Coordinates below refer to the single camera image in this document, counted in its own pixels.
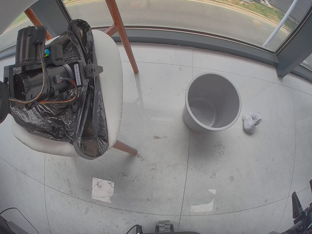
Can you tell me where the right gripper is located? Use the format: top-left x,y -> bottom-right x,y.
289,179 -> 312,234

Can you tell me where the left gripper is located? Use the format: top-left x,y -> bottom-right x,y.
46,60 -> 103,99

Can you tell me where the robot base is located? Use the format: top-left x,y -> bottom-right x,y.
144,219 -> 203,234

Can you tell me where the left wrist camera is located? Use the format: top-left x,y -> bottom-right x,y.
49,45 -> 67,67

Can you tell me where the crumpled white paper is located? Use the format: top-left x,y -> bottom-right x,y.
242,111 -> 263,134

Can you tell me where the black cable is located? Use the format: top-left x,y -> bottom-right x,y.
125,224 -> 143,234
0,207 -> 20,220

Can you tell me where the white chair with wooden legs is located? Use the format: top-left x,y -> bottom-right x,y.
0,0 -> 139,158

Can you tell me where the white trash bin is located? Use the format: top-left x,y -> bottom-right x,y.
182,72 -> 242,133

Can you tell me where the black plastic bag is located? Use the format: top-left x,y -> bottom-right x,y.
11,19 -> 109,160

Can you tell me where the window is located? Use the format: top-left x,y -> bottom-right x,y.
0,0 -> 312,78

